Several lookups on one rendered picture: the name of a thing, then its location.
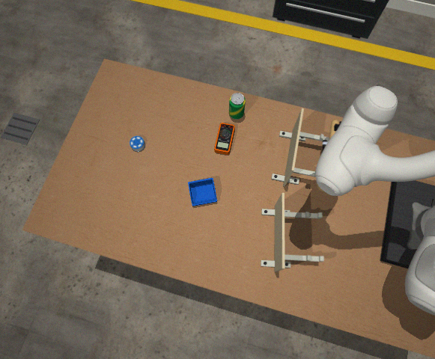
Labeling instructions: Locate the blue plastic bin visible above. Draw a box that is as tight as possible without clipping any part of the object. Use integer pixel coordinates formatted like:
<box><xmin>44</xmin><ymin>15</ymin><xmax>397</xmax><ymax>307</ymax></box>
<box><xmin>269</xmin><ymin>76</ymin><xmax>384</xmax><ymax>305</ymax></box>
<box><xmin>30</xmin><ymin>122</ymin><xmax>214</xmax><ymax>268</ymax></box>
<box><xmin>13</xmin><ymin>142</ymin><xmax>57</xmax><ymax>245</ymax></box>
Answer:
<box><xmin>188</xmin><ymin>178</ymin><xmax>217</xmax><ymax>206</ymax></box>

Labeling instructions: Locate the green drink can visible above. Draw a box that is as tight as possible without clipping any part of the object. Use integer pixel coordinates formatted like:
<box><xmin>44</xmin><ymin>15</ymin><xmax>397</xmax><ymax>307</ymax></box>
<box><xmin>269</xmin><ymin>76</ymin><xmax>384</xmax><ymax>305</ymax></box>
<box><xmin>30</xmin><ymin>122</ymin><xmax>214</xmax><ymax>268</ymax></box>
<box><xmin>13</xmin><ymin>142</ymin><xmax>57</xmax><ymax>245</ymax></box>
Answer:
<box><xmin>229</xmin><ymin>93</ymin><xmax>246</xmax><ymax>120</ymax></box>

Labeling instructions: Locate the orange digital multimeter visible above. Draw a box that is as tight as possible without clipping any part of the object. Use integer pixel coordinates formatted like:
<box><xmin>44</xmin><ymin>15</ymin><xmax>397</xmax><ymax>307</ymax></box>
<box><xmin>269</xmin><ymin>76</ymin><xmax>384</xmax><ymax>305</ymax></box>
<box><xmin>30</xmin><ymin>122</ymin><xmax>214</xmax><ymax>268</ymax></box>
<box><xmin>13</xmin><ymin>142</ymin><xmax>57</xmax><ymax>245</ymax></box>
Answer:
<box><xmin>214</xmin><ymin>123</ymin><xmax>235</xmax><ymax>155</ymax></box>

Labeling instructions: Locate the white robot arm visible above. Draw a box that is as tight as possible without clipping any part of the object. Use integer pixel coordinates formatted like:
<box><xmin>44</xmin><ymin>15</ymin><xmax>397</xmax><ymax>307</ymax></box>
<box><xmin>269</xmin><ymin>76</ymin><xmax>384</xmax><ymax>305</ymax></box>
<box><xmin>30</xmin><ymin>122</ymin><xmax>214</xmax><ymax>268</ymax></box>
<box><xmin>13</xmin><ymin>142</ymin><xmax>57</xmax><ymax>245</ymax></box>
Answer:
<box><xmin>315</xmin><ymin>86</ymin><xmax>435</xmax><ymax>315</ymax></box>

